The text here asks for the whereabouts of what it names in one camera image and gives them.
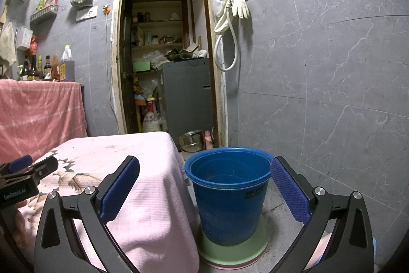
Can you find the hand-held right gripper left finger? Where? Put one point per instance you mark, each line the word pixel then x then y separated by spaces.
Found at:
pixel 119 186

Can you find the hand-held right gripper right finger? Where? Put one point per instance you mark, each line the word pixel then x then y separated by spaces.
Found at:
pixel 289 193

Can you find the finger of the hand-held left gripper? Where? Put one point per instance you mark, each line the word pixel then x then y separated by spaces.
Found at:
pixel 20 162
pixel 46 166

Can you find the blue plastic bucket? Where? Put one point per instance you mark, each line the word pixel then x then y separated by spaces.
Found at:
pixel 223 196

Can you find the person's left hand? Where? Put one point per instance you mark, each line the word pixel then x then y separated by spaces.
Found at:
pixel 17 221

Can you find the pink floral tablecloth table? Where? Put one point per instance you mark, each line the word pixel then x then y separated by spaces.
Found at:
pixel 143 180

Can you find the pink checked cloth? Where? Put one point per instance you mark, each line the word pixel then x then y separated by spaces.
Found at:
pixel 38 113

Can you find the white rice sack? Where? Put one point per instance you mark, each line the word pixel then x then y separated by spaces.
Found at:
pixel 153 122

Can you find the green plastic basin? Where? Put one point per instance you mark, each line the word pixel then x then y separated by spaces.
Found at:
pixel 236 252

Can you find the steel pot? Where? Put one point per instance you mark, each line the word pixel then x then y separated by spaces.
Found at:
pixel 191 140

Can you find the pink plastic basin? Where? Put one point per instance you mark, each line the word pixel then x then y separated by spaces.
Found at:
pixel 233 265

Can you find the yellow capped sauce bottle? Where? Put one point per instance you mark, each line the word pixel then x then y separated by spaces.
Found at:
pixel 40 70

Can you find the red label sauce bottle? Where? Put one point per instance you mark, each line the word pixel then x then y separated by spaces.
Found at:
pixel 48 70

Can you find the pink bottle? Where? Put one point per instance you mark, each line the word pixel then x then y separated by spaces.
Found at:
pixel 209 140

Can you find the large oil jug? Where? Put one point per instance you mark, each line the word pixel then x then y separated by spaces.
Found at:
pixel 67 68

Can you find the grey refrigerator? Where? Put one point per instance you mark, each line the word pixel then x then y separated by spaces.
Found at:
pixel 185 97

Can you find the red plastic bag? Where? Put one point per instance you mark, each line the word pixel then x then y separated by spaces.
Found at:
pixel 33 46

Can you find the dark wooden door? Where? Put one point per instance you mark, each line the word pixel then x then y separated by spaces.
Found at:
pixel 127 68

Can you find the beige hanging rag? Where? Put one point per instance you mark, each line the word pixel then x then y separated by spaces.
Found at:
pixel 8 44

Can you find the green box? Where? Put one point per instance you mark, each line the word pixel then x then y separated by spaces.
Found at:
pixel 142 66

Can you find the black wok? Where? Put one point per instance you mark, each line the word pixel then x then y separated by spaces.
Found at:
pixel 179 55

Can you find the wooden brush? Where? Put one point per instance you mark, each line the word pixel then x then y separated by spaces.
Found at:
pixel 3 15

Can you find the green seasoning packet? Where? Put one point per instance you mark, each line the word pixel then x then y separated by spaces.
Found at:
pixel 41 2

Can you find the red seasoning packet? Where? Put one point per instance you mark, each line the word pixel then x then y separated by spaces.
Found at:
pixel 51 0

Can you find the wooden shelf unit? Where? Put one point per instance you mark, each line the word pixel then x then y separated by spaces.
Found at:
pixel 159 23

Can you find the cream rubber glove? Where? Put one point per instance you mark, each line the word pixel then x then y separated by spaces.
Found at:
pixel 241 6

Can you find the clear plastic bag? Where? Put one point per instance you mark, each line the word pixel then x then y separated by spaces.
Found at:
pixel 218 2

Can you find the door frame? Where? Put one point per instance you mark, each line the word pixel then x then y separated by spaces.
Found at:
pixel 218 106

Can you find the white wall box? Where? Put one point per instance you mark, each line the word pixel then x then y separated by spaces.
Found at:
pixel 24 38

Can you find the grey wall shelf rack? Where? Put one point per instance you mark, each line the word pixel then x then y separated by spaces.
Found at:
pixel 43 15

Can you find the wall socket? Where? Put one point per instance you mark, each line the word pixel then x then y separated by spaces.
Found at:
pixel 87 14

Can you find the orange wall hook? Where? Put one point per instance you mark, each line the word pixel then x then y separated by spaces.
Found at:
pixel 106 8

